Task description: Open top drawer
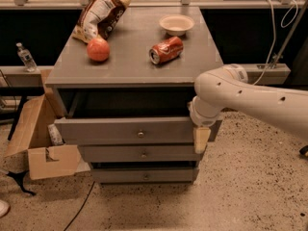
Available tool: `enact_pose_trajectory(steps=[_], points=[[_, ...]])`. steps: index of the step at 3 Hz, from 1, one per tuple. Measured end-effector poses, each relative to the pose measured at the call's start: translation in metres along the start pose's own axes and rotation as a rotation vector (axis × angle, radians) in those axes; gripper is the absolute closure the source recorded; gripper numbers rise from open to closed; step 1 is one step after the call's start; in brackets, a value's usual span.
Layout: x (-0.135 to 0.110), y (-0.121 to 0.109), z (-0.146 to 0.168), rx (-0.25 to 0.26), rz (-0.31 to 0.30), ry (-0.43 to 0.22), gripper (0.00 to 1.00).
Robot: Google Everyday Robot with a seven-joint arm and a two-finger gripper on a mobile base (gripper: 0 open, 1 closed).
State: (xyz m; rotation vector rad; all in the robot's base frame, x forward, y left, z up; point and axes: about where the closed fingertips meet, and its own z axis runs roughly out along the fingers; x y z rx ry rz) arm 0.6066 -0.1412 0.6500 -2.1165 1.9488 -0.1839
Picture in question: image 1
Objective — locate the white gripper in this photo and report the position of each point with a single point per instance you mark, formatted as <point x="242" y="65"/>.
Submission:
<point x="202" y="120"/>

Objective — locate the grey top drawer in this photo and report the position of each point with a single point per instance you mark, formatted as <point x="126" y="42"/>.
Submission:
<point x="128" y="118"/>

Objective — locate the grey drawer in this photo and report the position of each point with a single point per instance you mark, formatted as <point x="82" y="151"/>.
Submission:
<point x="138" y="153"/>
<point x="146" y="174"/>
<point x="128" y="118"/>

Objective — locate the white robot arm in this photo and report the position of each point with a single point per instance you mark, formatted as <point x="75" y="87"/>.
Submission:
<point x="228" y="87"/>

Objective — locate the grey middle drawer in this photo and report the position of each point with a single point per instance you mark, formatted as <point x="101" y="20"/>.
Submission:
<point x="138" y="153"/>

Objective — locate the grey wooden drawer cabinet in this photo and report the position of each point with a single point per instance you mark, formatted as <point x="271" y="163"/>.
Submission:
<point x="129" y="68"/>

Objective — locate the grey bottom drawer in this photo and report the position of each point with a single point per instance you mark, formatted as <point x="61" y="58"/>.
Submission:
<point x="146" y="174"/>

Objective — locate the red soda can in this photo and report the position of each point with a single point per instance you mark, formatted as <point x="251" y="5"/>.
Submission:
<point x="166" y="50"/>

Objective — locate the grey metal stand pole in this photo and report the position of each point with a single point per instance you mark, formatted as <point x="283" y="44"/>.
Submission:
<point x="290" y="34"/>

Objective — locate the white paper bowl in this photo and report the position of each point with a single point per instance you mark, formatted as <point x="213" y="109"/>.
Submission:
<point x="176" y="24"/>

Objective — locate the red apple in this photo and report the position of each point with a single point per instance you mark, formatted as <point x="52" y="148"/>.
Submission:
<point x="98" y="49"/>

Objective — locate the white can in box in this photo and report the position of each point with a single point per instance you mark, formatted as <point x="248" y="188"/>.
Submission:
<point x="55" y="135"/>

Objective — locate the brown white chip bag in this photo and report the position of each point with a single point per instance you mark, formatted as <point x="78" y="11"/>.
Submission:
<point x="98" y="19"/>

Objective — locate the brown cardboard box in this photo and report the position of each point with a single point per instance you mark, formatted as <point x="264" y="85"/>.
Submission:
<point x="45" y="158"/>

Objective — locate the black tripod leg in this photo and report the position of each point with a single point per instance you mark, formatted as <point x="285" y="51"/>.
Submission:
<point x="18" y="178"/>

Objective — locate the clear plastic water bottle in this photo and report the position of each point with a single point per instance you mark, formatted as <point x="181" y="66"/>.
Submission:
<point x="26" y="57"/>

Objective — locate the white shoe tip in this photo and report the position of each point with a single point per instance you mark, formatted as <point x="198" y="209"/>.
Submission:
<point x="4" y="208"/>

